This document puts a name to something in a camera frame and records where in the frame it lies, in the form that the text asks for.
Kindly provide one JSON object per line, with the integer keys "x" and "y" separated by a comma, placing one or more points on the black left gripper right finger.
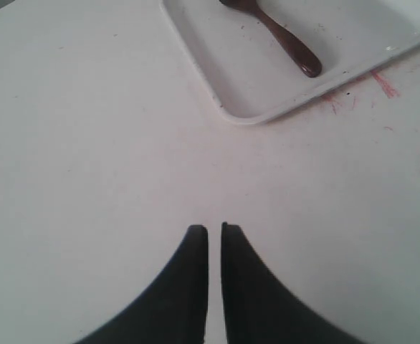
{"x": 257, "y": 307}

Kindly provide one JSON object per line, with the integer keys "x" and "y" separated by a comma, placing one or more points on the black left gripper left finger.
{"x": 173, "y": 308}

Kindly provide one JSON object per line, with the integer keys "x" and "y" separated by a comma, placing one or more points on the brown wooden spoon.
{"x": 299, "y": 52}

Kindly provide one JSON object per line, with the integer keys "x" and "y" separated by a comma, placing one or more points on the white rectangular tray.
{"x": 251, "y": 78}

